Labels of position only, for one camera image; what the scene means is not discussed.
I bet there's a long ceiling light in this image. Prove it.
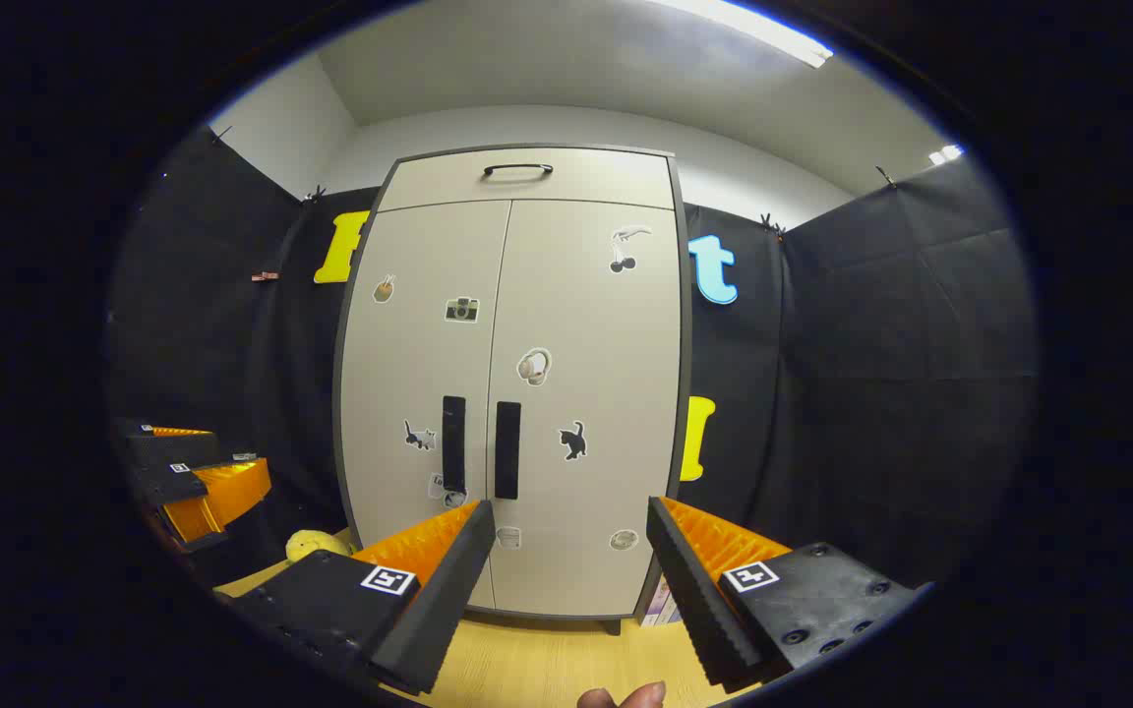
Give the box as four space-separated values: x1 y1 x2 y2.
645 0 835 70

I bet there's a beige cabinet door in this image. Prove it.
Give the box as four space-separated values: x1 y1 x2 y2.
485 200 683 619
340 200 512 611

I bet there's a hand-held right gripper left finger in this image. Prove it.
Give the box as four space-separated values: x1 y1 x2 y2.
230 500 497 697

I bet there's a yellow plush toy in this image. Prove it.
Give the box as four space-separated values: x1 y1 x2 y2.
286 529 356 564

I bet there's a black backdrop cloth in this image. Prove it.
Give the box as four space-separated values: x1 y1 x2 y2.
109 128 1040 591

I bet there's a colourful paper stack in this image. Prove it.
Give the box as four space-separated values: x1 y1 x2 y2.
640 575 683 628

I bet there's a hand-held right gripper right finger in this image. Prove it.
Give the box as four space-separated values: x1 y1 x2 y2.
646 496 922 690

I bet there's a beige cabinet drawer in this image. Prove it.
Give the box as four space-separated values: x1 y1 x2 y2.
377 149 676 212

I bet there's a beige double-door shoe cabinet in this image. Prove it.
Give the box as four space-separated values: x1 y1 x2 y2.
333 145 693 635

